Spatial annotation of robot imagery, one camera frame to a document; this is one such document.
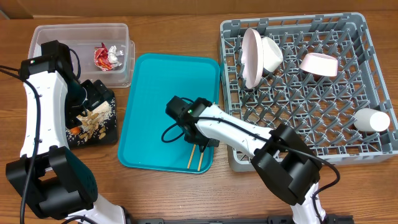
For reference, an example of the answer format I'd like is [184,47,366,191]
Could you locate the pink shallow bowl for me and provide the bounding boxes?
[299,53,338,77]

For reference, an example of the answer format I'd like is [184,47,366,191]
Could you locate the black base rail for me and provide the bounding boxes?
[132,215,354,224]

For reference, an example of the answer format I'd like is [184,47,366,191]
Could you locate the white small bowl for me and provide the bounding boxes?
[262,37,283,72]

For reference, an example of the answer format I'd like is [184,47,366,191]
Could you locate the red snack wrapper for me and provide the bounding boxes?
[93,42,124,72]

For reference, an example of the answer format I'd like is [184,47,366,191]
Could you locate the white paper cup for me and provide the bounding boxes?
[354,108,391,132]

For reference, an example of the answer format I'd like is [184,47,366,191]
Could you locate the wooden chopstick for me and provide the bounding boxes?
[197,152,204,171]
[187,144,197,169]

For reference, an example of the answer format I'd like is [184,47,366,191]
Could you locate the orange carrot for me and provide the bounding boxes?
[70,126,81,135]

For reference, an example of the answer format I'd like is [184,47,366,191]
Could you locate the teal plastic tray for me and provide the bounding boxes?
[118,54,220,174]

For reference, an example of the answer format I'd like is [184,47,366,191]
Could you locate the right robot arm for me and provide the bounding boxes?
[165,96,326,223]

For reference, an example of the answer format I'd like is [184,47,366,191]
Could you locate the grey dishwasher rack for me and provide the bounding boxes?
[220,12,397,165]

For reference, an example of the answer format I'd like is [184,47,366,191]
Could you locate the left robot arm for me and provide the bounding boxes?
[1,40,133,223]

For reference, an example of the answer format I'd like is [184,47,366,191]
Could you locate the clear plastic bin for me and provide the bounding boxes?
[27,23,135,88]

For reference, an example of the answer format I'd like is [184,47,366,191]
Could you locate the black plastic tray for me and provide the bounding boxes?
[65,90,119,149]

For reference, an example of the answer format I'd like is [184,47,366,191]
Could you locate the white plate with peanuts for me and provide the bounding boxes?
[241,28,264,89]

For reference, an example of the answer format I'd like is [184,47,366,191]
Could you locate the spilled rice and peanuts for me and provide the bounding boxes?
[67,101,114,142]

